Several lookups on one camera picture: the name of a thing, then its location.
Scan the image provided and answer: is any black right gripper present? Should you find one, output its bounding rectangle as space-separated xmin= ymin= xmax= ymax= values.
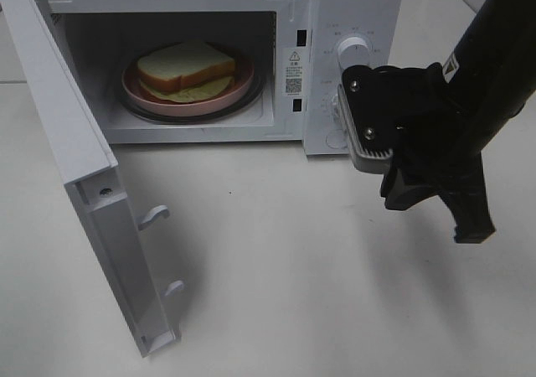
xmin=379 ymin=63 xmax=496 ymax=243

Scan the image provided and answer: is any round white door button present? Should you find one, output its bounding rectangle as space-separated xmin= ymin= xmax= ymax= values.
xmin=326 ymin=129 xmax=348 ymax=150

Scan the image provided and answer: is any white timer knob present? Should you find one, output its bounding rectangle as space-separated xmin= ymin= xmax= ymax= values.
xmin=332 ymin=94 xmax=340 ymax=121

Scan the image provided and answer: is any pink round plate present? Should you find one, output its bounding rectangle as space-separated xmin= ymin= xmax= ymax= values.
xmin=121 ymin=45 xmax=255 ymax=119

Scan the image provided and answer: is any sandwich with lettuce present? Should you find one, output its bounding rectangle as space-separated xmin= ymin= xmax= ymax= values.
xmin=136 ymin=40 xmax=235 ymax=93

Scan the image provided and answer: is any white microwave door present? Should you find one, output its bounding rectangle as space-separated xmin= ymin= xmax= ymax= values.
xmin=1 ymin=0 xmax=176 ymax=357

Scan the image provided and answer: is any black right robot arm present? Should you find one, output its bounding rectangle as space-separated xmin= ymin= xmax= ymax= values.
xmin=380 ymin=0 xmax=535 ymax=244

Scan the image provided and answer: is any upper white power knob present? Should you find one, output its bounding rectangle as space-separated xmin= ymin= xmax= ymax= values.
xmin=337 ymin=36 xmax=371 ymax=70

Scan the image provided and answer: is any white microwave oven body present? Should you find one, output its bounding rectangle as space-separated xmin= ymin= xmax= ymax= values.
xmin=47 ymin=0 xmax=400 ymax=155

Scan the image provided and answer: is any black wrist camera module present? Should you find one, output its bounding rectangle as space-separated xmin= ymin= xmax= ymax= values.
xmin=338 ymin=65 xmax=399 ymax=174

